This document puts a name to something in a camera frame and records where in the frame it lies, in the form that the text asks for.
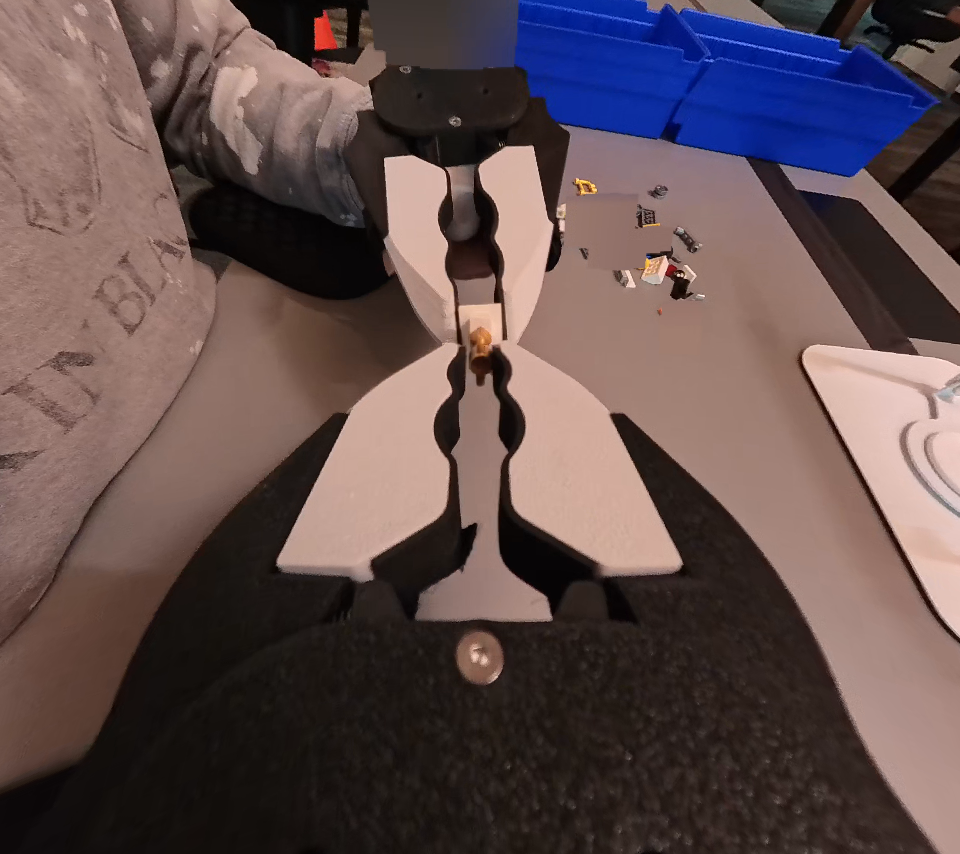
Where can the person's grey sweatshirt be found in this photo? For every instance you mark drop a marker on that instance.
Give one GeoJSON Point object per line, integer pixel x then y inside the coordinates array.
{"type": "Point", "coordinates": [83, 269]}

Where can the black round cushion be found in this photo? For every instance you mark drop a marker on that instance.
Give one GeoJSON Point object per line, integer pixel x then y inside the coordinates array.
{"type": "Point", "coordinates": [285, 247]}

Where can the pile of lego pieces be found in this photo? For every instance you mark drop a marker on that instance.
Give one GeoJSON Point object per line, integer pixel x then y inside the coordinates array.
{"type": "Point", "coordinates": [656, 269]}

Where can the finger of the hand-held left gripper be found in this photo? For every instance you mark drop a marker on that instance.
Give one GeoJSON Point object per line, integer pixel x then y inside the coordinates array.
{"type": "Point", "coordinates": [522, 224]}
{"type": "Point", "coordinates": [420, 247]}

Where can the small gold lego piece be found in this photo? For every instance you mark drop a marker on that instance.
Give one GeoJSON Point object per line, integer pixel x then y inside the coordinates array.
{"type": "Point", "coordinates": [482, 349]}

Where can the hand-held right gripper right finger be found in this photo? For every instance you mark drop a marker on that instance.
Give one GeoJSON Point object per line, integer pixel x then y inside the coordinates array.
{"type": "Point", "coordinates": [593, 494]}

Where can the small white lego piece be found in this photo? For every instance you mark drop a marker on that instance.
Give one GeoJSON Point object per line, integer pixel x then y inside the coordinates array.
{"type": "Point", "coordinates": [480, 316]}

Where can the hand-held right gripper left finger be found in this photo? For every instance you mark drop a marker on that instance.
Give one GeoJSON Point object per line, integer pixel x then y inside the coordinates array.
{"type": "Point", "coordinates": [375, 494]}

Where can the white book stand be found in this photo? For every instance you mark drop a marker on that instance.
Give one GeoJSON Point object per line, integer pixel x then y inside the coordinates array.
{"type": "Point", "coordinates": [870, 434]}

